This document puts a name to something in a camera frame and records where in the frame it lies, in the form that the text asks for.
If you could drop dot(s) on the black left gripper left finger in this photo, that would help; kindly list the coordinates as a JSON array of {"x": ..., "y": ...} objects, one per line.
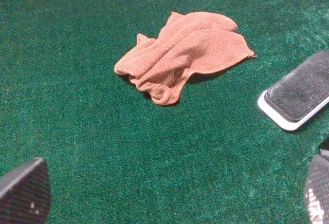
[{"x": 26, "y": 193}]

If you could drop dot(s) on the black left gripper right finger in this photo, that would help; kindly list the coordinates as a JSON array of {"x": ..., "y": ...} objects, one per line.
[{"x": 316, "y": 189}]

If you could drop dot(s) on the orange microfiber cloth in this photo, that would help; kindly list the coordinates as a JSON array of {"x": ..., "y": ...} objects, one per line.
[{"x": 198, "y": 42}]

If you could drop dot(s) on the green felt table mat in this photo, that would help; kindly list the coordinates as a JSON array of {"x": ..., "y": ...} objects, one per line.
[{"x": 116, "y": 157}]

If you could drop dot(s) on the black and white eraser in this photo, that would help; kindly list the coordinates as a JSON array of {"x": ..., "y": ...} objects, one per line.
[{"x": 295, "y": 98}]

